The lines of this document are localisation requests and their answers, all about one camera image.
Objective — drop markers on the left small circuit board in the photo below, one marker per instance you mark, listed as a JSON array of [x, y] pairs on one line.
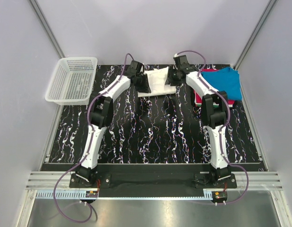
[[91, 194]]

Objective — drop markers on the white printed t shirt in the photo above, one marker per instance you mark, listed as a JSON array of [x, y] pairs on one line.
[[157, 79]]

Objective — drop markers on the white slotted cable duct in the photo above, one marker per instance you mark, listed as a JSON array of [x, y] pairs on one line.
[[197, 195]]

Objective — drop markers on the black marble pattern mat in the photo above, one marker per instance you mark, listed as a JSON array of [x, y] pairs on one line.
[[150, 130]]

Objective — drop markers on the blue folded t shirt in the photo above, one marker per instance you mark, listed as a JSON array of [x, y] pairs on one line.
[[226, 79]]

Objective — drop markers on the aluminium rail profile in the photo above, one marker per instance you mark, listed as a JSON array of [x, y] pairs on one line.
[[39, 180]]

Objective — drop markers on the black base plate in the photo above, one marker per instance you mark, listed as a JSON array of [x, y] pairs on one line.
[[195, 175]]

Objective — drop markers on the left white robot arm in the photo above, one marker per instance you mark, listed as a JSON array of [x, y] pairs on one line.
[[101, 109]]

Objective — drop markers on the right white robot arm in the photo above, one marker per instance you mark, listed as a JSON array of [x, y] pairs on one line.
[[215, 112]]

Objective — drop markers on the small circuit board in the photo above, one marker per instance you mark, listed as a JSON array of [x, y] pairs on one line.
[[220, 195], [91, 194]]

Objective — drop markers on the white plastic basket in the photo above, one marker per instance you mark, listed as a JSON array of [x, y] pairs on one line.
[[72, 81]]

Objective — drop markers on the right small circuit board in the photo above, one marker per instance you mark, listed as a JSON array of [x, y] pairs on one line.
[[220, 195]]

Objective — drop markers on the red folded t shirt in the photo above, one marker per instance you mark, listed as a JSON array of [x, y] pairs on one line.
[[198, 99]]

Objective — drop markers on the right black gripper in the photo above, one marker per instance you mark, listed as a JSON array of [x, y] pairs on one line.
[[171, 76]]

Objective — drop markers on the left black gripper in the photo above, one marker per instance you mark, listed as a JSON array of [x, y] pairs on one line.
[[145, 82]]

